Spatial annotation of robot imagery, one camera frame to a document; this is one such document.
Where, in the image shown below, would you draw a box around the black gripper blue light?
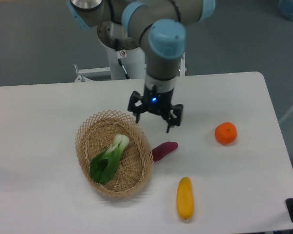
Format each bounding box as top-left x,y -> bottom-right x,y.
127,86 -> 183,133

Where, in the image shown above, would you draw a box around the green bok choy vegetable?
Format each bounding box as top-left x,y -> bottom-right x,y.
89,135 -> 129,185

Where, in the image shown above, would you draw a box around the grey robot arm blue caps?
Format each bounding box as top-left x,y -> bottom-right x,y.
67,0 -> 216,128

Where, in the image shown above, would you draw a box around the woven wicker basket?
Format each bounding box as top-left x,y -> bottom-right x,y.
75,110 -> 154,198

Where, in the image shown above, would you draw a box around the purple sweet potato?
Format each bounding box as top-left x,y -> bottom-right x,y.
152,141 -> 178,162

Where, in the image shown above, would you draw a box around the orange mandarin fruit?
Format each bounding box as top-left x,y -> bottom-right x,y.
214,122 -> 238,145

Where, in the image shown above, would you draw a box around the yellow squash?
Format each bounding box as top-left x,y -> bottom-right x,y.
176,177 -> 194,220

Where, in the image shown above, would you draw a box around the blue plastic bag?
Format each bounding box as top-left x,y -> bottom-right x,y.
278,0 -> 293,21

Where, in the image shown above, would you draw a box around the black cable on pedestal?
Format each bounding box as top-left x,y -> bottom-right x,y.
114,38 -> 131,80

